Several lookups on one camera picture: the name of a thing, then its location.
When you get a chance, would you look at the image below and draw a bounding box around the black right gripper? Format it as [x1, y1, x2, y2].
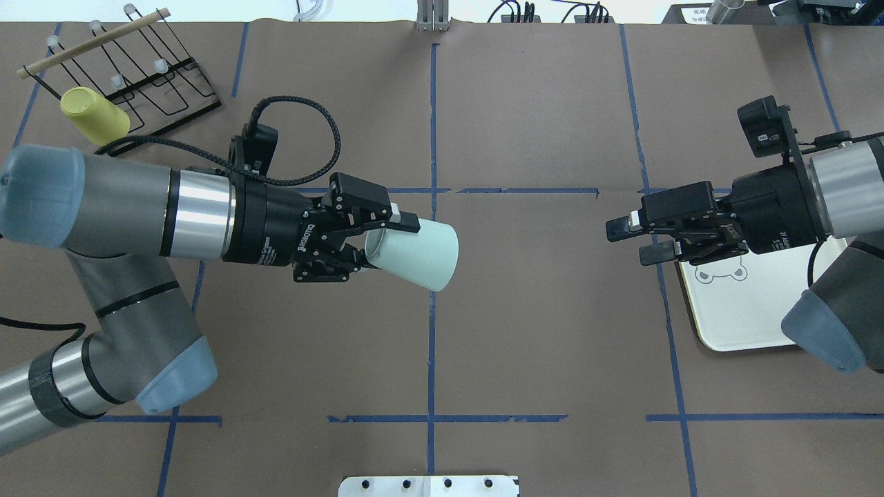
[606, 166, 826, 266]

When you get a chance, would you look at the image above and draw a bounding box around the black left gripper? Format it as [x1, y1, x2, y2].
[224, 173, 421, 282]

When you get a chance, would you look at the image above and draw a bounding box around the green cup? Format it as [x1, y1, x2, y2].
[364, 218, 460, 292]

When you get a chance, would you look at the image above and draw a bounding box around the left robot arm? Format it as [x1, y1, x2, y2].
[2, 145, 423, 455]

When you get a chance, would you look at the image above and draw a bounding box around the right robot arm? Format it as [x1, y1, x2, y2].
[605, 135, 883, 373]

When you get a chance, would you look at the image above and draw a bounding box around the cream bear tray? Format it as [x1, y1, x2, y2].
[677, 245, 814, 352]

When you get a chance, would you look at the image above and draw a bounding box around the metal cup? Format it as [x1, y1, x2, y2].
[705, 0, 746, 25]

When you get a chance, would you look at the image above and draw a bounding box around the yellow cup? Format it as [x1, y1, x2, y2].
[59, 87, 131, 147]

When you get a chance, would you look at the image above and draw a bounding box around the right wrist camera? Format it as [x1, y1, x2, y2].
[738, 95, 800, 158]

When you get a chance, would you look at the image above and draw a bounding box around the aluminium frame post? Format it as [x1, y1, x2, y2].
[416, 0, 451, 32]

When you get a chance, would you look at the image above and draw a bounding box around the black wire cup rack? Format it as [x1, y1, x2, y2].
[13, 3, 223, 144]

